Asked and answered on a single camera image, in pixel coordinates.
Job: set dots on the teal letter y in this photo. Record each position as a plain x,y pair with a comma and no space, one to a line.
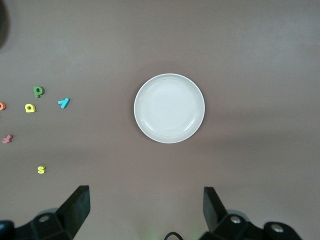
64,103

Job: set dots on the yellow letter s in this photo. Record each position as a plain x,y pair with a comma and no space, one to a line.
41,169

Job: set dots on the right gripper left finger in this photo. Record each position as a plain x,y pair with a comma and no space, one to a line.
75,212

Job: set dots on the pink letter f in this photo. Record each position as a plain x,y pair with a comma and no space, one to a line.
7,139

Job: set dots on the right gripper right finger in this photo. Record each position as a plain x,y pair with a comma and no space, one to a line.
215,215

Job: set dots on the green letter p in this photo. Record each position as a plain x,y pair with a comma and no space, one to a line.
36,94

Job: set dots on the yellow letter a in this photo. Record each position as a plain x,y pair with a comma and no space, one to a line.
34,109

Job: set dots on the brown table cover sheet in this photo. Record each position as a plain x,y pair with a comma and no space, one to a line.
225,50

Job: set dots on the orange letter e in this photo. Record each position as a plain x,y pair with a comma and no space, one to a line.
4,108

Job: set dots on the beige round plate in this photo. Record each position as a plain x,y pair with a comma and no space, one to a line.
169,108

